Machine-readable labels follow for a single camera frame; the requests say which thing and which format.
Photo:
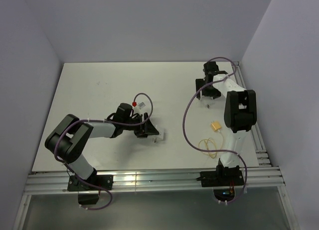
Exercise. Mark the white cube power socket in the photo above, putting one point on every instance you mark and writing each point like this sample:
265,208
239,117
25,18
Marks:
160,136

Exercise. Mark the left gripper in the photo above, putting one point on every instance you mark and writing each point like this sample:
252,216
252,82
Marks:
145,129

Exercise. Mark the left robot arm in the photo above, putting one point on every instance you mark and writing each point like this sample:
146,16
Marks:
69,138

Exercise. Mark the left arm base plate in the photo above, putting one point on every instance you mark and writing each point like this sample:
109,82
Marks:
97,183

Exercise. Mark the aluminium front rail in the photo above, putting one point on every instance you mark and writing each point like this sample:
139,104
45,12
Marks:
148,181

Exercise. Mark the orange USB charger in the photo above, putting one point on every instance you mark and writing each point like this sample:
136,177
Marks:
216,126

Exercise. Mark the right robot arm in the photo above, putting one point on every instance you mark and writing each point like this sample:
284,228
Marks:
240,112

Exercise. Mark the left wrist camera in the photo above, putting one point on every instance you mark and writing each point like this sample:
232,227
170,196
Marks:
137,107

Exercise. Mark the aluminium side rail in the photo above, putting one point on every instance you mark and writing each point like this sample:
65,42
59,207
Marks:
255,153

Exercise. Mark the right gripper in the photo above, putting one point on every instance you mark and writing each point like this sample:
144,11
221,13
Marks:
216,93

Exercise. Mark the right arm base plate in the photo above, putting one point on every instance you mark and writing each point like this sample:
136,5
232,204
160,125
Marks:
221,178

